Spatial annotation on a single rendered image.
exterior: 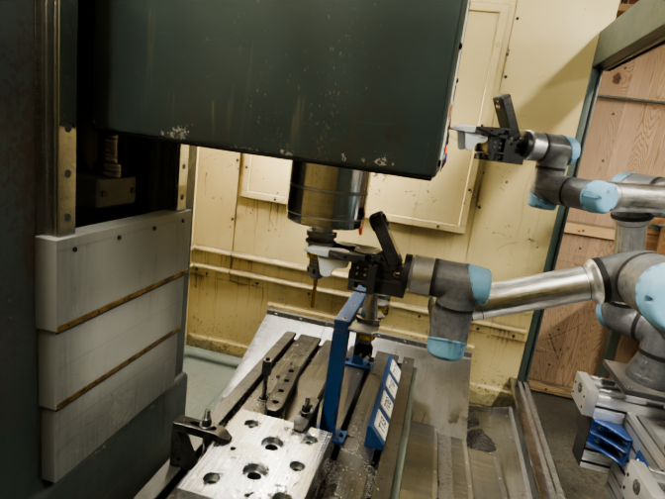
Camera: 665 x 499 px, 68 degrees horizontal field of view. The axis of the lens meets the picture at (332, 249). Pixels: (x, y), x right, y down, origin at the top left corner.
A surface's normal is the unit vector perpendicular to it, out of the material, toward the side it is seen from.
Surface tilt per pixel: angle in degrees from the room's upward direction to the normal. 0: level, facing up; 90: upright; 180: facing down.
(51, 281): 90
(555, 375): 90
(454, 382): 24
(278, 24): 90
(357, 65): 90
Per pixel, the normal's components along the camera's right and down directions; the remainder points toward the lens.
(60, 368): 0.97, 0.18
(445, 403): 0.02, -0.80
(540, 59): -0.23, 0.19
